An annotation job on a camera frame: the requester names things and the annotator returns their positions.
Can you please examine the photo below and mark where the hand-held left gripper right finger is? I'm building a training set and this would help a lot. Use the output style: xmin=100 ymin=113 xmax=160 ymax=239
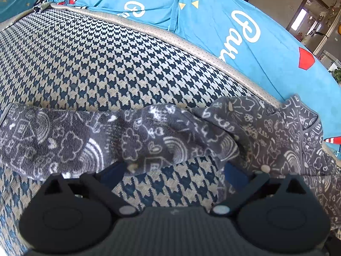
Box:
xmin=212 ymin=162 xmax=312 ymax=217

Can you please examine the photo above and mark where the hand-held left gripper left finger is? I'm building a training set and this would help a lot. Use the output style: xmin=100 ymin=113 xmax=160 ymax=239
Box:
xmin=42 ymin=162 xmax=139 ymax=218

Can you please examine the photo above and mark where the bright wooden door frame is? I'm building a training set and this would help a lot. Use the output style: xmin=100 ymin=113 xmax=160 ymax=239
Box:
xmin=286 ymin=0 xmax=329 ymax=32

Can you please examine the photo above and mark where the houndstooth sofa seat cushion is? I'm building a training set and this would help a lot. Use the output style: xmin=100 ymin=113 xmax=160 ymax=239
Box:
xmin=0 ymin=7 xmax=288 ymax=246

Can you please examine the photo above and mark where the blue printed sofa cover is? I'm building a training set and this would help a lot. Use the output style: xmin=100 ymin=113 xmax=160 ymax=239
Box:
xmin=0 ymin=0 xmax=341 ymax=160

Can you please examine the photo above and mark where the grey printed fleece garment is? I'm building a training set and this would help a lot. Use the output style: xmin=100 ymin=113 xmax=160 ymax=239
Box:
xmin=0 ymin=93 xmax=341 ymax=224

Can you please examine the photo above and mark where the silver refrigerator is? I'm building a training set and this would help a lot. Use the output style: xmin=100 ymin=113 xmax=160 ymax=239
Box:
xmin=314 ymin=19 xmax=341 ymax=67

